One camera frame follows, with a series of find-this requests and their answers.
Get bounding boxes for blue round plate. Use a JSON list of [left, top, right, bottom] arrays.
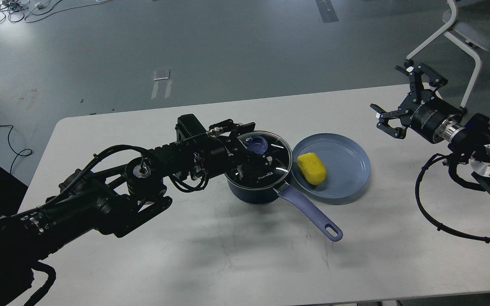
[[292, 133, 370, 205]]

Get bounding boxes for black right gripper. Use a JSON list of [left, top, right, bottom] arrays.
[[370, 62, 463, 144]]

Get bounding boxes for dark blue saucepan with handle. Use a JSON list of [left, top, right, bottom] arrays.
[[227, 153, 343, 242]]

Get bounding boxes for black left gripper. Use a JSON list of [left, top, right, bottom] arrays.
[[211, 119, 275, 179]]

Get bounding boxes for bundle of floor cables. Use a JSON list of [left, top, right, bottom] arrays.
[[0, 0, 114, 28]]

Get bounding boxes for yellow potato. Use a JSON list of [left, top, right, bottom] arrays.
[[297, 152, 328, 185]]

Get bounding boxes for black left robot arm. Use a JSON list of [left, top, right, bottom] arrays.
[[0, 114, 267, 306]]

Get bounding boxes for glass pot lid blue knob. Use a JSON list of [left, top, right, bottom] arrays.
[[225, 130, 293, 188]]

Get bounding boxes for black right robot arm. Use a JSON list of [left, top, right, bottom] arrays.
[[370, 60, 490, 244]]

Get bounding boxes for white office chair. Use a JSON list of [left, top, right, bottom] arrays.
[[406, 0, 490, 109]]

